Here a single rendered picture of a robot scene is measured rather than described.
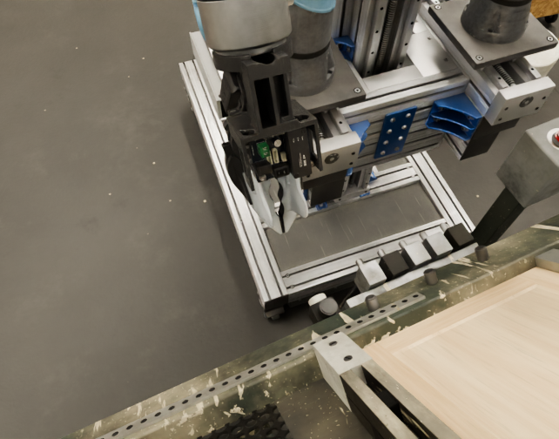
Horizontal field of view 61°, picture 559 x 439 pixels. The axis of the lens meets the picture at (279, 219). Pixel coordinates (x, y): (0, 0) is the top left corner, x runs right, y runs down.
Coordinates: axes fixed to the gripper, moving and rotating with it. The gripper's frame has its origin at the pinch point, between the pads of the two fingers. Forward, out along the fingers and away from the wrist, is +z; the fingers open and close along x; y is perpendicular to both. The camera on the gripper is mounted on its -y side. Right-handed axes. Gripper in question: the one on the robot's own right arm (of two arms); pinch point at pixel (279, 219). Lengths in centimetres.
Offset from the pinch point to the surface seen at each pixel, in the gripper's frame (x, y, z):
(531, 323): 39, 1, 35
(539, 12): 200, -179, 41
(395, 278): 32, -33, 48
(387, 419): 6.6, 11.7, 26.4
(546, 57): 156, -124, 43
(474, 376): 23.7, 6.5, 33.5
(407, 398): 10.6, 9.8, 27.0
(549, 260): 55, -12, 36
